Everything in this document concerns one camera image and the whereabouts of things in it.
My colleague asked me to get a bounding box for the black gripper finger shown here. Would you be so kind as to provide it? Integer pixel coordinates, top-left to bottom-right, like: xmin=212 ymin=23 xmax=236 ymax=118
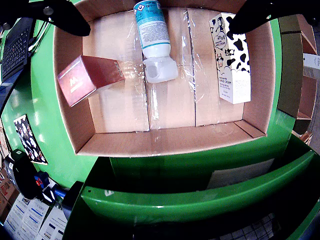
xmin=228 ymin=0 xmax=320 ymax=35
xmin=0 ymin=0 xmax=91 ymax=37

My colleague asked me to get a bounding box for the white bottle teal label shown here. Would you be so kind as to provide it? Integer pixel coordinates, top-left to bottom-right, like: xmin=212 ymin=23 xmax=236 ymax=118
xmin=133 ymin=0 xmax=179 ymax=84

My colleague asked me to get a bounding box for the cow print hand cream box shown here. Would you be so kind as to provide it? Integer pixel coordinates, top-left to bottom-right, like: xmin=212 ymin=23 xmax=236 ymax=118
xmin=208 ymin=12 xmax=252 ymax=105

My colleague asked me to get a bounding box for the dark red carton box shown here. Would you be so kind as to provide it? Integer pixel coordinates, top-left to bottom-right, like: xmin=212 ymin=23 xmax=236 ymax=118
xmin=56 ymin=54 xmax=126 ymax=108

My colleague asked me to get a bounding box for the shallow cardboard tray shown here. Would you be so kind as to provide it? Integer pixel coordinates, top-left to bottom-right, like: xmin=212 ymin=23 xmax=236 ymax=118
xmin=53 ymin=0 xmax=277 ymax=158

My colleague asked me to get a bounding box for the black laptop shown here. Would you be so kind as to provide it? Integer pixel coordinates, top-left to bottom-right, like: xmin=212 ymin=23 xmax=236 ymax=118
xmin=0 ymin=17 xmax=35 ymax=83

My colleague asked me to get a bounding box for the black white patterned card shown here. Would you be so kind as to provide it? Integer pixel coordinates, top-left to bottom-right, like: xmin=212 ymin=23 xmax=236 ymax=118
xmin=13 ymin=114 xmax=49 ymax=166

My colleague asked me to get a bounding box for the black rounded object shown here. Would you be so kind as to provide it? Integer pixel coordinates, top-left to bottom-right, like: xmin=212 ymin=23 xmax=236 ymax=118
xmin=11 ymin=149 xmax=45 ymax=200

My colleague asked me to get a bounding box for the pale grey paper sheet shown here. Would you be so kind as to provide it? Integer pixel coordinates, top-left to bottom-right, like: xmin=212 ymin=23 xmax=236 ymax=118
xmin=206 ymin=158 xmax=276 ymax=190

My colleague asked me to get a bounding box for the white printed paper sheet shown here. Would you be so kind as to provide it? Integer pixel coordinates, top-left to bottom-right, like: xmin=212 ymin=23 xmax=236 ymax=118
xmin=37 ymin=206 xmax=69 ymax=240

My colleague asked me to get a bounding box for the green metal cabinet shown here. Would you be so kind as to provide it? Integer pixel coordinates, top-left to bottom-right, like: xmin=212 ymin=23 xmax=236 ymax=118
xmin=62 ymin=132 xmax=320 ymax=240

